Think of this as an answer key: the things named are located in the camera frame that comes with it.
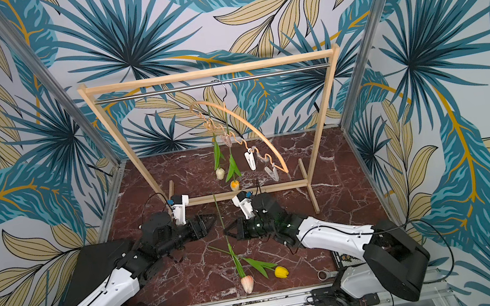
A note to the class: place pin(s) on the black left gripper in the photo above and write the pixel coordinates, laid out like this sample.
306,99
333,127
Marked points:
202,230

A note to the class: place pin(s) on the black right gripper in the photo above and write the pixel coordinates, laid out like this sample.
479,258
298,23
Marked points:
248,227

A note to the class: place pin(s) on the yellow orange tulip flower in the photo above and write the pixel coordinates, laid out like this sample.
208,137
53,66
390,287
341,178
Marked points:
233,173

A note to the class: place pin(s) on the tan wavy clothes hanger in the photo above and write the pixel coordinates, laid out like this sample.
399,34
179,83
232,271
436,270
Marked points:
213,110

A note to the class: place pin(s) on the white tulip flower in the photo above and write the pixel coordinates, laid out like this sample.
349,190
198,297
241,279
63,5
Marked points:
218,157

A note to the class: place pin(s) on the pink tulip flower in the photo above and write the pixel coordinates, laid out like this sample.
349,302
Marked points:
247,281

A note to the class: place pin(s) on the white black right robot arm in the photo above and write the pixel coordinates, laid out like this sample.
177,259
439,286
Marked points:
390,259

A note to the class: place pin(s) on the silver wrench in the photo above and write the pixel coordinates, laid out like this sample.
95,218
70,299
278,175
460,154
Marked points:
324,275

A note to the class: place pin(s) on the metal rack hanging rod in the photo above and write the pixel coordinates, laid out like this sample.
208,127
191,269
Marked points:
213,83

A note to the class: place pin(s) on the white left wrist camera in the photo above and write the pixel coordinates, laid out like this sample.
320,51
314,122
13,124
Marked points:
178,205

